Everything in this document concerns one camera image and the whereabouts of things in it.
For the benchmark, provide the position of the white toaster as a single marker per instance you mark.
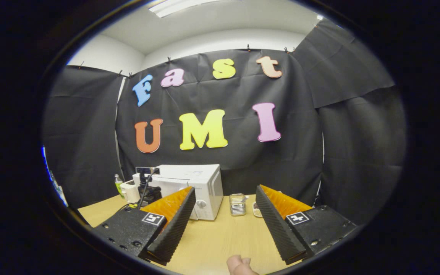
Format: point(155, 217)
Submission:
point(130, 193)

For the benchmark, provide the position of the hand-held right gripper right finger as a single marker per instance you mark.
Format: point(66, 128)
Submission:
point(279, 229)

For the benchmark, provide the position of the small clear container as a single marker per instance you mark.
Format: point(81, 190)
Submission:
point(237, 204)

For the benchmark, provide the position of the green label drink bottle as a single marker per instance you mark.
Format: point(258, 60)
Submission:
point(118, 187)

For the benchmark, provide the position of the white microwave oven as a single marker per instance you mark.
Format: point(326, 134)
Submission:
point(204, 179)

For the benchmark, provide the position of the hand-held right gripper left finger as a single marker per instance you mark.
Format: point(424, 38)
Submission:
point(178, 229)

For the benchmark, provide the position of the long ceiling light panel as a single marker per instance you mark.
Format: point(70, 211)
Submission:
point(181, 7)

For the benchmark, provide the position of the small white snack dish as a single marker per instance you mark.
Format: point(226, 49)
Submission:
point(257, 210)

